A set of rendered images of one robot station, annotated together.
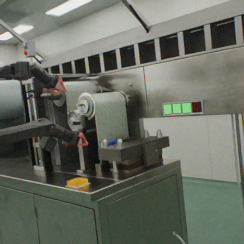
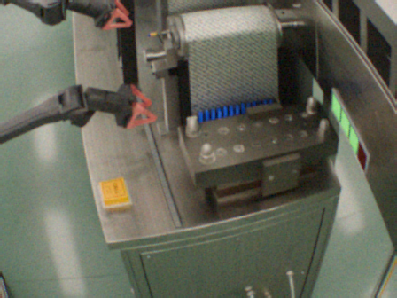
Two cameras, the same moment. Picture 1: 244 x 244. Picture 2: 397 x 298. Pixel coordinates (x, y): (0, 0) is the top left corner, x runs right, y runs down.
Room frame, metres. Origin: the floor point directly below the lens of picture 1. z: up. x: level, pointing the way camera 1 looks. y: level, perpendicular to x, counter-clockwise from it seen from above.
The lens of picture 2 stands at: (0.54, -0.61, 2.23)
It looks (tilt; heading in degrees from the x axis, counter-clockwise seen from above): 45 degrees down; 33
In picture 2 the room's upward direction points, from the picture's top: 3 degrees counter-clockwise
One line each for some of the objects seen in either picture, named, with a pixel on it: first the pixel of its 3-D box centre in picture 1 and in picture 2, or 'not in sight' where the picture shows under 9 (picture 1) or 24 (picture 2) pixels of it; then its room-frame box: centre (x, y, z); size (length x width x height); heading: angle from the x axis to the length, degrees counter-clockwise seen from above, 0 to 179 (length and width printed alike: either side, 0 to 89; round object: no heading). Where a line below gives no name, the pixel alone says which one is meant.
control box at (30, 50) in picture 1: (28, 49); not in sight; (2.09, 0.56, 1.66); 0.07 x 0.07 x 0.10; 40
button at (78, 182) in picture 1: (77, 182); (113, 192); (1.41, 0.23, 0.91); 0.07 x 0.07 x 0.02; 46
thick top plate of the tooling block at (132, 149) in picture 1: (135, 147); (265, 140); (1.68, -0.06, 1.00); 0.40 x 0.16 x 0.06; 136
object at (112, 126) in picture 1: (113, 128); (236, 80); (1.73, 0.05, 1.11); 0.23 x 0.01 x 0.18; 136
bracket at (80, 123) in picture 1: (80, 143); (165, 87); (1.68, 0.24, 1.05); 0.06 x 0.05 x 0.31; 136
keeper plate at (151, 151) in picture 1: (151, 153); (281, 175); (1.62, -0.14, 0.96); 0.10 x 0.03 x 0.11; 136
